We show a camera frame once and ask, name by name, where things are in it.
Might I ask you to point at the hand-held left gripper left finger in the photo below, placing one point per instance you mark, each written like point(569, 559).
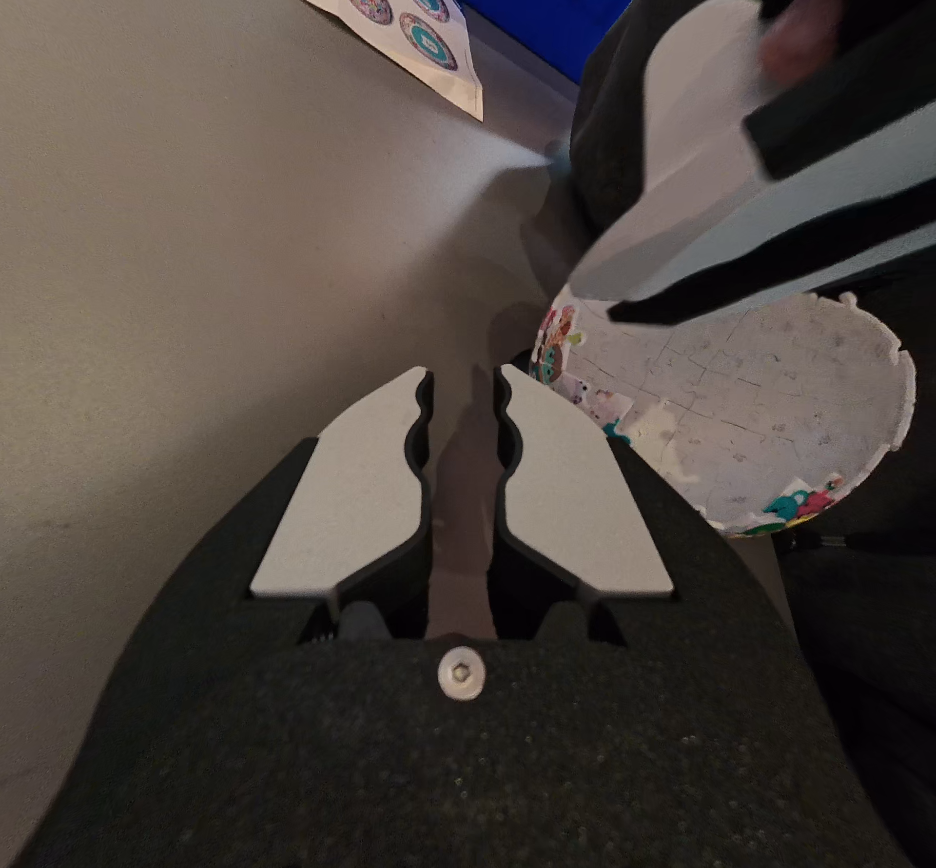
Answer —
point(344, 517)

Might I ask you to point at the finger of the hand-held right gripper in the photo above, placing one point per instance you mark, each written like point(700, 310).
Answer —
point(688, 122)
point(790, 271)

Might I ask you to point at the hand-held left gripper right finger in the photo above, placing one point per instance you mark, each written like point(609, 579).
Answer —
point(585, 517)

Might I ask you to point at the colourful puzzle ball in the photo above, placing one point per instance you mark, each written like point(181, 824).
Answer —
point(761, 400)

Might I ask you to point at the white puzzle leaflet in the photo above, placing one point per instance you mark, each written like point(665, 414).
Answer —
point(366, 5)

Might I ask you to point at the person's right hand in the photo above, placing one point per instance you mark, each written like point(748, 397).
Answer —
point(802, 27)

